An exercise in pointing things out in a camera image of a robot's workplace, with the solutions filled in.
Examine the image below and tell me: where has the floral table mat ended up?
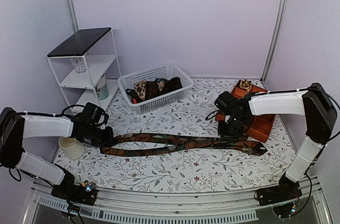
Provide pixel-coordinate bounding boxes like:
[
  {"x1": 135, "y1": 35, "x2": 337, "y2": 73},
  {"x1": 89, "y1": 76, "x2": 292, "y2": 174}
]
[{"x1": 54, "y1": 79, "x2": 295, "y2": 193}]

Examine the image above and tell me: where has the white plastic basket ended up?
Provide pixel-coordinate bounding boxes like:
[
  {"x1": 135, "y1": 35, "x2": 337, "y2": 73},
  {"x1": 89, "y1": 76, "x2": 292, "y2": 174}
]
[{"x1": 118, "y1": 63, "x2": 193, "y2": 114}]

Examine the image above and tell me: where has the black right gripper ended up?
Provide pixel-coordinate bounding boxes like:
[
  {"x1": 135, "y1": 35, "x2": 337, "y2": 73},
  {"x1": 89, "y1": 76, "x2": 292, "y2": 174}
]
[{"x1": 218, "y1": 114, "x2": 248, "y2": 141}]

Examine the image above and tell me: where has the orange compartment tray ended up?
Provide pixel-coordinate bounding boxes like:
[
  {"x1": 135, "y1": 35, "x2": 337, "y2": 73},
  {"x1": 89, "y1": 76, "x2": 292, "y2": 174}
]
[{"x1": 214, "y1": 80, "x2": 275, "y2": 143}]

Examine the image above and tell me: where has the black shiny tie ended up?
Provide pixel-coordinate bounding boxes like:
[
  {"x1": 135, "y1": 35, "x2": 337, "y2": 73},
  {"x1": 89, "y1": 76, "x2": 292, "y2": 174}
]
[{"x1": 160, "y1": 77, "x2": 182, "y2": 94}]

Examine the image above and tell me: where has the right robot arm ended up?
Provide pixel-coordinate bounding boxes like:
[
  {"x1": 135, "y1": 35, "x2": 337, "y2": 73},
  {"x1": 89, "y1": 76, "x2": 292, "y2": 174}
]
[{"x1": 214, "y1": 83, "x2": 339, "y2": 201}]

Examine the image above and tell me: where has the dark red patterned tie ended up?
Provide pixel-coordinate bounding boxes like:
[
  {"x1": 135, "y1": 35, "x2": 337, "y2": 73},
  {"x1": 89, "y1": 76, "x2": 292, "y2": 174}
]
[{"x1": 145, "y1": 81, "x2": 160, "y2": 100}]

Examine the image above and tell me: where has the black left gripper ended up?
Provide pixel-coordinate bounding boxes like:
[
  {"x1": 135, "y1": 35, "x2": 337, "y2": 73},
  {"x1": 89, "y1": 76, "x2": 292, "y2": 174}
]
[{"x1": 86, "y1": 124, "x2": 115, "y2": 147}]

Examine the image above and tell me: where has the rolled beige patterned tie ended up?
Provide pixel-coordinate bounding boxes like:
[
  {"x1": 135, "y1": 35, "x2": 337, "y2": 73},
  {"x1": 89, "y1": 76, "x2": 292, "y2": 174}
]
[{"x1": 239, "y1": 79, "x2": 252, "y2": 92}]

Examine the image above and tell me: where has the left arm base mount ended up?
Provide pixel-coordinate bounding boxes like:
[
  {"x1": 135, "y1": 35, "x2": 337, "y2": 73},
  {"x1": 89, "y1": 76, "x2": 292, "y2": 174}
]
[{"x1": 51, "y1": 180, "x2": 98, "y2": 206}]

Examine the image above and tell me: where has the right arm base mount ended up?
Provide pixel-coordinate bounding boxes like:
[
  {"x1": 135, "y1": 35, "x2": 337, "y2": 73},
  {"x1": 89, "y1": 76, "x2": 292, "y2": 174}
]
[{"x1": 254, "y1": 180, "x2": 312, "y2": 219}]

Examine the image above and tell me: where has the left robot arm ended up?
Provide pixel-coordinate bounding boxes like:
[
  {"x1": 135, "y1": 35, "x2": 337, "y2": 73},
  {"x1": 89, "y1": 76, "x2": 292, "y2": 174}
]
[{"x1": 1, "y1": 102, "x2": 114, "y2": 200}]

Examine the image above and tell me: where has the cream ceramic mug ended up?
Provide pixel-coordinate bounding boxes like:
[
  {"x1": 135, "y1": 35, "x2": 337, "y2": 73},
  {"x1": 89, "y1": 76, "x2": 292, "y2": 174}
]
[{"x1": 58, "y1": 137, "x2": 85, "y2": 160}]

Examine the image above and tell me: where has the green brown patterned tie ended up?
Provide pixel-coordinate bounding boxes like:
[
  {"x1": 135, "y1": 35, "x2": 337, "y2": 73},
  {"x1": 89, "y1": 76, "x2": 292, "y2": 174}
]
[{"x1": 100, "y1": 133, "x2": 268, "y2": 157}]

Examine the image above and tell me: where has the white shelf with black top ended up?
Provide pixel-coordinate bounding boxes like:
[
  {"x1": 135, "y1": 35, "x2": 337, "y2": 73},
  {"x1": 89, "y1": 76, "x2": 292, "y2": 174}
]
[{"x1": 47, "y1": 27, "x2": 121, "y2": 113}]

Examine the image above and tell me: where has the clear drinking glass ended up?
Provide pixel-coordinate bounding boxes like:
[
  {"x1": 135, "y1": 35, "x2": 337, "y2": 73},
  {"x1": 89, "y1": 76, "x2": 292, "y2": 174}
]
[{"x1": 70, "y1": 58, "x2": 87, "y2": 74}]

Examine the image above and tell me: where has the cream paisley tie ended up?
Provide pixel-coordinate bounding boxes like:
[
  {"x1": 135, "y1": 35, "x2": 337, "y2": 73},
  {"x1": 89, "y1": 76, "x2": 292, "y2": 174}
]
[{"x1": 134, "y1": 80, "x2": 147, "y2": 101}]

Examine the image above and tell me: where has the metal front rail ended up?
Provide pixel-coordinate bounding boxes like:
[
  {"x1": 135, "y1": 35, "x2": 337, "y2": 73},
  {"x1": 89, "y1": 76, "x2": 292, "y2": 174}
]
[{"x1": 22, "y1": 176, "x2": 336, "y2": 223}]

